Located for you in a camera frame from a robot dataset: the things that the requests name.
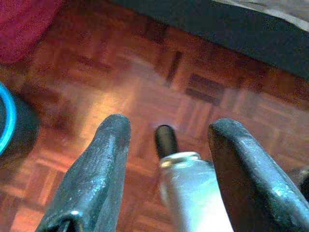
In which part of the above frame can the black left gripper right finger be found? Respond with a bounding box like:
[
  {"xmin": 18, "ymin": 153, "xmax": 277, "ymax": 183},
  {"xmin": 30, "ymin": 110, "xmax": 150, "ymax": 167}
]
[{"xmin": 207, "ymin": 117, "xmax": 309, "ymax": 232}]

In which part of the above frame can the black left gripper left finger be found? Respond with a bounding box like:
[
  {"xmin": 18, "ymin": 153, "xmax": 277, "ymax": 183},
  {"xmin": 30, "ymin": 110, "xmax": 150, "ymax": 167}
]
[{"xmin": 36, "ymin": 114, "xmax": 132, "ymax": 232}]

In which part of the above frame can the black robot right foot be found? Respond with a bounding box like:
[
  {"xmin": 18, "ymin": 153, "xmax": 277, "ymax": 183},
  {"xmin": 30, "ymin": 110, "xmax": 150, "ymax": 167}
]
[{"xmin": 298, "ymin": 166, "xmax": 309, "ymax": 194}]

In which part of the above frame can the silver robot left leg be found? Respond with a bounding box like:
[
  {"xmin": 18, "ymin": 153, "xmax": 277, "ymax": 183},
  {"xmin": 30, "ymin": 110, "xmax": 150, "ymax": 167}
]
[{"xmin": 159, "ymin": 151, "xmax": 234, "ymax": 232}]

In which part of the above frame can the black round object blue rim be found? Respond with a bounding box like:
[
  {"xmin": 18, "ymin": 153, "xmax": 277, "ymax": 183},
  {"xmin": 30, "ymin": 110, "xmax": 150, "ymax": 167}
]
[{"xmin": 0, "ymin": 81, "xmax": 41, "ymax": 161}]

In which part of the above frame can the dark bed base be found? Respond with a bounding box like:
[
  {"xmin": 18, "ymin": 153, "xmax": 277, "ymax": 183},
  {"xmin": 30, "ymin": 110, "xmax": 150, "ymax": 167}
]
[{"xmin": 108, "ymin": 0, "xmax": 309, "ymax": 79}]

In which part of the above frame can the large red cushion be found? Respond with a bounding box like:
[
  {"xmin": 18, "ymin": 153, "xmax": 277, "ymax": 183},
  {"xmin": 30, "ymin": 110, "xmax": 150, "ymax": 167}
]
[{"xmin": 0, "ymin": 0, "xmax": 64, "ymax": 65}]

